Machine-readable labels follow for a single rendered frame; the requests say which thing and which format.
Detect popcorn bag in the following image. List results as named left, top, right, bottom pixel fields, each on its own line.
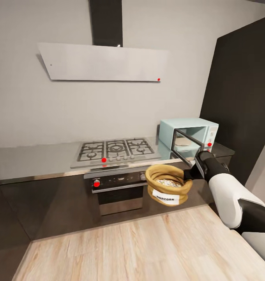
left=145, top=164, right=193, bottom=207

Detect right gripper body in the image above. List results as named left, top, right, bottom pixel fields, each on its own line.
left=184, top=167, right=206, bottom=181

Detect microwave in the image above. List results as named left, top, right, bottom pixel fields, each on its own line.
left=159, top=117, right=219, bottom=167

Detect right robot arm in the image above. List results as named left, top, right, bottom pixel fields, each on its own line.
left=184, top=151, right=265, bottom=261

